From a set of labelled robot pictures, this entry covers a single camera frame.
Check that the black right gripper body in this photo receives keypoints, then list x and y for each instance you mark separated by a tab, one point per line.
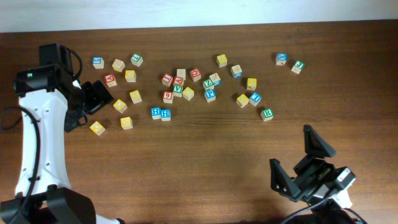
306	173

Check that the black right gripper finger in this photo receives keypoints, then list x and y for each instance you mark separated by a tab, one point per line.
282	183
314	145

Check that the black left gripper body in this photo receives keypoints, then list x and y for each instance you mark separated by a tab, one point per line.
89	101

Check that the green R block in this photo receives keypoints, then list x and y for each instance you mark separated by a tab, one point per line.
267	114

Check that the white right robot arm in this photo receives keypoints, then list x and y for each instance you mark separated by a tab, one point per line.
324	211

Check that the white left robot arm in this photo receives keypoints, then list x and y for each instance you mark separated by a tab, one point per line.
52	101

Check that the yellow block near gripper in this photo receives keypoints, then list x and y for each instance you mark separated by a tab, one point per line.
120	106

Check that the red Y block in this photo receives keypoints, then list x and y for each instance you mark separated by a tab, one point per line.
110	80

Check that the yellow block lower left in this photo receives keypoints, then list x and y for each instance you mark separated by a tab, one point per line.
97	128

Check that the yellow block mid left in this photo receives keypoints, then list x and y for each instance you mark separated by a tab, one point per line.
135	96

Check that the yellow S block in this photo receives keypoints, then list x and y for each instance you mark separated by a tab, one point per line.
126	123

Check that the yellow block upper left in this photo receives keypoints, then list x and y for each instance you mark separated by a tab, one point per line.
130	76

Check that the wooden block upper left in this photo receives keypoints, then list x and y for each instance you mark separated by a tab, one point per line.
118	65

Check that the blue 5 block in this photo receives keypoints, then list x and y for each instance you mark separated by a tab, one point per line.
98	62

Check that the green L block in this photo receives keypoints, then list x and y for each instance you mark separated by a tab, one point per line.
136	59

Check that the blue H block left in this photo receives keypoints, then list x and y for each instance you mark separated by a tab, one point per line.
156	112

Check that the blue h block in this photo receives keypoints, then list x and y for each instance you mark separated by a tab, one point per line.
156	112
165	115

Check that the blue H block right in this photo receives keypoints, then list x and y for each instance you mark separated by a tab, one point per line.
165	115

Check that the red 9 block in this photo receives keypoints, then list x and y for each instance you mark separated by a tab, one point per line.
168	97

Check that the red L block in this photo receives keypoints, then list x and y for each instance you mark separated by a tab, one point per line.
167	80

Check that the green V block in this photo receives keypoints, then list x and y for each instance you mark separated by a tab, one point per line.
177	90

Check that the red A block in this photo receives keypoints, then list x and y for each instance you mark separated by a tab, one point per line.
178	81

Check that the blue I block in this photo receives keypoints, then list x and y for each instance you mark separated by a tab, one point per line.
255	98

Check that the plain wooden block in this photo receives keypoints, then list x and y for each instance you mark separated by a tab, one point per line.
181	73

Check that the green J block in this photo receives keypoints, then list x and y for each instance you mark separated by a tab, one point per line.
298	67

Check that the yellow block lower right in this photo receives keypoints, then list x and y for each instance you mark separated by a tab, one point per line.
242	100

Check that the blue X block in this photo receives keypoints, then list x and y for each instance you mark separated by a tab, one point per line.
281	59

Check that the red G block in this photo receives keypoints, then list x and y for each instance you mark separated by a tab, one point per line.
195	74

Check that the green Z block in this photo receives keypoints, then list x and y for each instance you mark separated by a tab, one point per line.
208	84

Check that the blue P block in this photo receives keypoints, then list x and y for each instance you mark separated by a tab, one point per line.
210	95

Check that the blue wooden block upper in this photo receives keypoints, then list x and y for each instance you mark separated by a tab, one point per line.
236	71

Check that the blue side wooden block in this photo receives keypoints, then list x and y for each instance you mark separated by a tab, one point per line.
215	78

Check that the yellow block top centre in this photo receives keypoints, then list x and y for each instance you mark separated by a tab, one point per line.
221	60

